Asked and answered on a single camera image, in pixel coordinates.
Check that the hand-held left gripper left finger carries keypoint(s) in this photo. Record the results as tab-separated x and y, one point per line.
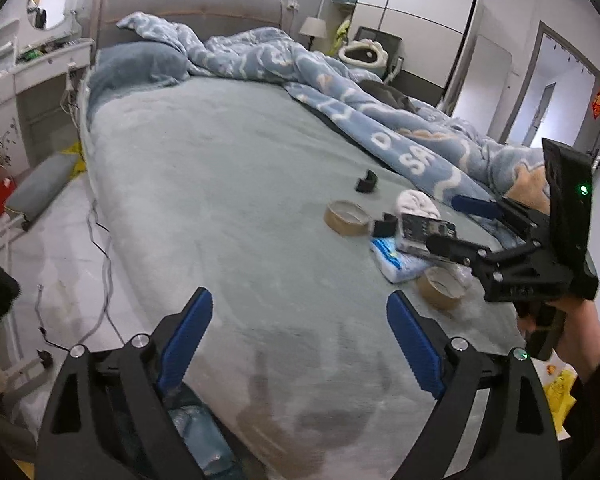
187	340

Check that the blue white tissue packet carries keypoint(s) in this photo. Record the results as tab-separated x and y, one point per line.
397	262

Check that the grey padded headboard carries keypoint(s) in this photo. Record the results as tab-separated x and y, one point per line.
205	15

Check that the small black block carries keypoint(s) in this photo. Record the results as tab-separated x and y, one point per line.
384	226

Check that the white crumpled cloth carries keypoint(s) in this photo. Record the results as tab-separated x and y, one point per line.
417	205

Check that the grey door frame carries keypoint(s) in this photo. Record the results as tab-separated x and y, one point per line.
535	70

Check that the red plastic container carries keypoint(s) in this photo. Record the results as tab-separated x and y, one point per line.
1	197

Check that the yellow plastic bag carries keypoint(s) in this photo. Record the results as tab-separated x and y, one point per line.
75	157

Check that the blue printed blanket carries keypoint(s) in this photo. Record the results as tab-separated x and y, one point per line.
330	90

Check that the grey cushioned bench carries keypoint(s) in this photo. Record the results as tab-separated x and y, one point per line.
42	187

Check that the yellow-green plush toy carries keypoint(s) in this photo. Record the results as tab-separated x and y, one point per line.
342	35

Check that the person's right hand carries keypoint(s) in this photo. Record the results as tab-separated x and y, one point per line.
580	330

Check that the black chair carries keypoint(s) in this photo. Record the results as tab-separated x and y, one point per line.
387	42

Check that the dark grey cloth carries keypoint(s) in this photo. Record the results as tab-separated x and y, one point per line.
385	92

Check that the bed with grey-green sheet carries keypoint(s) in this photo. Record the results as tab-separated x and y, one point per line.
205	185

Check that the blue pillow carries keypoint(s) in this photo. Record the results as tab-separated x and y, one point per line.
135	67

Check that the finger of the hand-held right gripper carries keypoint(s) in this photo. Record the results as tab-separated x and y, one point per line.
450	247
472	205

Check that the yellow printed bag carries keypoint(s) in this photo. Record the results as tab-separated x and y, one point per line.
560	400

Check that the small black clip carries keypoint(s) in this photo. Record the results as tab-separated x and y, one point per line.
366	184

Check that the brown tape roll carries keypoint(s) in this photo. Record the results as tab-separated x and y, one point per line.
440	292
347	217

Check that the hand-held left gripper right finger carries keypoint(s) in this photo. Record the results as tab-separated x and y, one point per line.
415	345

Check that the white round pet bed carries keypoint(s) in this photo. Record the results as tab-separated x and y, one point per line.
362	55

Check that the clear plastic bag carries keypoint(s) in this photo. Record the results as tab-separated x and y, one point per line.
200	430

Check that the bedside lamp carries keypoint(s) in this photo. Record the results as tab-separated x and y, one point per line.
314	27

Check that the white grey wardrobe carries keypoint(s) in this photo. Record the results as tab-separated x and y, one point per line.
420	15

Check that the white metal rack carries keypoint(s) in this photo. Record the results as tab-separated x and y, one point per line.
0	237

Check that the white dressing table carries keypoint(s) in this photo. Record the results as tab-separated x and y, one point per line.
35	90

